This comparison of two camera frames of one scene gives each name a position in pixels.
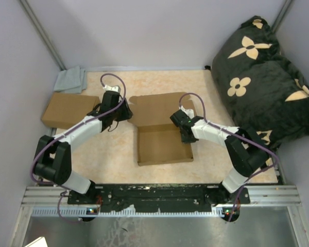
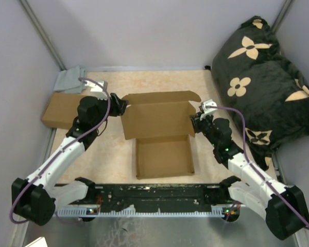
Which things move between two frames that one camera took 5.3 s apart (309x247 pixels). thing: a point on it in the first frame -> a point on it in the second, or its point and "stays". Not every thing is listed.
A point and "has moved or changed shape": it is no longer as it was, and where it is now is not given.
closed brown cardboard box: x=63 y=108 stays
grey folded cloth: x=72 y=81 stays
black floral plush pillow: x=260 y=88 stays
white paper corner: x=40 y=242 stays
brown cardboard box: x=159 y=139 has moved or changed shape
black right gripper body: x=187 y=140 -> x=203 y=125
